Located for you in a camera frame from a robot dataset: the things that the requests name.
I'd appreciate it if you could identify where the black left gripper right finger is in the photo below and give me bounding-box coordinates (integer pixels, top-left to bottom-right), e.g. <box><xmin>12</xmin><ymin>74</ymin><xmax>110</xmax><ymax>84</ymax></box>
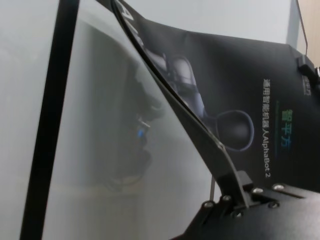
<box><xmin>237</xmin><ymin>170</ymin><xmax>255</xmax><ymax>195</ymax></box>

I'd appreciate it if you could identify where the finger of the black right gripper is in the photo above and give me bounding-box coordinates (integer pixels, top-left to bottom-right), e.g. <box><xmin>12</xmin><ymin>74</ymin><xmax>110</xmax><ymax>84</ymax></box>
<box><xmin>295</xmin><ymin>55</ymin><xmax>320</xmax><ymax>77</ymax></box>

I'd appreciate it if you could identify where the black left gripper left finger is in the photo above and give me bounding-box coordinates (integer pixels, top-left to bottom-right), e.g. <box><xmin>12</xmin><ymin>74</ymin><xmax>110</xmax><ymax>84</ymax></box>
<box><xmin>213</xmin><ymin>144</ymin><xmax>251</xmax><ymax>210</ymax></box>

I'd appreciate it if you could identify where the black robot print poster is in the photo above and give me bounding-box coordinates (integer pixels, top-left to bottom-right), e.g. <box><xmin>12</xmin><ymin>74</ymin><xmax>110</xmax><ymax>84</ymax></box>
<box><xmin>94</xmin><ymin>0</ymin><xmax>320</xmax><ymax>193</ymax></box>

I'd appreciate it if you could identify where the black tape strip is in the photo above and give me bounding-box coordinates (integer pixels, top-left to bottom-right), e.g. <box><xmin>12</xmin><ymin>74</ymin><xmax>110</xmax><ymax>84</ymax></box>
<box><xmin>19</xmin><ymin>0</ymin><xmax>81</xmax><ymax>240</ymax></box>

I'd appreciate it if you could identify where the grey gripper cable loop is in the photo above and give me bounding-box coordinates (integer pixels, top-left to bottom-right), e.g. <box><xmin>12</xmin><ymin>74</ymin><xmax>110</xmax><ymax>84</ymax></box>
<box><xmin>296</xmin><ymin>0</ymin><xmax>308</xmax><ymax>55</ymax></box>

